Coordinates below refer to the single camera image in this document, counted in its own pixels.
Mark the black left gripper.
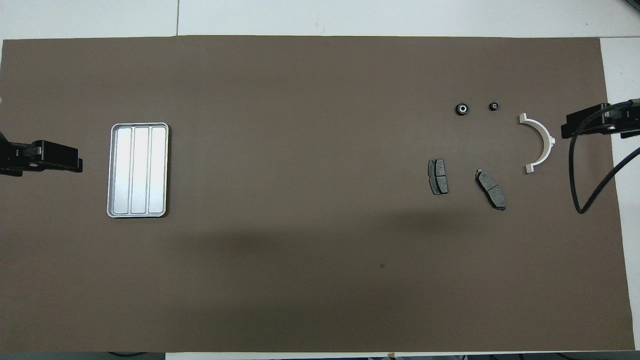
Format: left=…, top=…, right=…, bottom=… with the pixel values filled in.
left=0, top=132, right=83, bottom=177

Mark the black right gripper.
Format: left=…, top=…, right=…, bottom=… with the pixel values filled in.
left=561, top=100, right=640, bottom=140

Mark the silver metal tray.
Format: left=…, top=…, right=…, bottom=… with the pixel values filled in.
left=106, top=122, right=170, bottom=219

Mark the long dark brake pad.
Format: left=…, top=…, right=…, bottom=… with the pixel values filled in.
left=474, top=169, right=507, bottom=211

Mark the short dark brake pad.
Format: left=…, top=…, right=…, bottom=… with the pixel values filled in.
left=427, top=158, right=449, bottom=196

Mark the brown table mat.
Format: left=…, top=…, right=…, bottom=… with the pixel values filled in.
left=0, top=35, right=636, bottom=353

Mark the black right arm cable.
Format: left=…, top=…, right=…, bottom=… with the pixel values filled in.
left=570, top=99, right=640, bottom=215

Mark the white semicircular plastic bracket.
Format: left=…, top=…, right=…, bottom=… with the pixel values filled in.
left=518, top=113, right=557, bottom=174

